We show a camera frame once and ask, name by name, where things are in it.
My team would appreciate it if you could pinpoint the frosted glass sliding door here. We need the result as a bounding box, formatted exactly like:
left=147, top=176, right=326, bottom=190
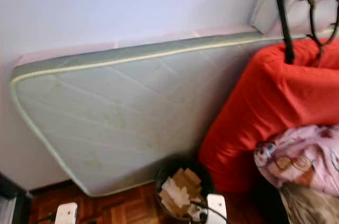
left=0, top=195, right=15, bottom=224

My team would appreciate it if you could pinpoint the black waste bin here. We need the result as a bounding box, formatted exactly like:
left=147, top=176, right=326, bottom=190
left=154, top=158, right=215, bottom=224

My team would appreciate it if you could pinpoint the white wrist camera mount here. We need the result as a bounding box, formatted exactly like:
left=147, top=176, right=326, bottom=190
left=207, top=194, right=228, bottom=224
left=54, top=203, right=78, bottom=224

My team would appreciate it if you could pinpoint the white bag with black handles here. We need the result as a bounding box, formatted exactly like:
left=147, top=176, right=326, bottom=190
left=250, top=0, right=339, bottom=65

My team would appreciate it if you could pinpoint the grey floral bed sheet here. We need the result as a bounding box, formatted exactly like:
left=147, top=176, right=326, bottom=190
left=280, top=182, right=339, bottom=224

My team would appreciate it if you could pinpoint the red fabric covered cushion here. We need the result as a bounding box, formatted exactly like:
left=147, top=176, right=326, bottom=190
left=198, top=39, right=339, bottom=193

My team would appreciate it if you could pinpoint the white paper scrap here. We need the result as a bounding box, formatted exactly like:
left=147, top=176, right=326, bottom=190
left=159, top=178, right=190, bottom=213

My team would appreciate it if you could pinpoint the dark door frame post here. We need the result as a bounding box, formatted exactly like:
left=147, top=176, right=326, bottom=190
left=0, top=175, right=28, bottom=224

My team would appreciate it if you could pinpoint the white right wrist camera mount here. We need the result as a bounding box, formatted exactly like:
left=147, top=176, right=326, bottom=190
left=207, top=194, right=228, bottom=224

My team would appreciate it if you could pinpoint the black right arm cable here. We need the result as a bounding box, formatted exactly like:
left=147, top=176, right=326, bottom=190
left=191, top=200, right=231, bottom=224

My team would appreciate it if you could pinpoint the pink cartoon print quilt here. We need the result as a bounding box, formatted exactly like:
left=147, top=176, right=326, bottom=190
left=254, top=124, right=339, bottom=195

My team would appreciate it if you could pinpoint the brown cardboard scrap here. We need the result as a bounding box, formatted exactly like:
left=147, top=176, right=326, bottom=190
left=171, top=167, right=202, bottom=217

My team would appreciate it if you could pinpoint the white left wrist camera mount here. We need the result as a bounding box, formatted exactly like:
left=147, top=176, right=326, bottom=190
left=54, top=203, right=78, bottom=224

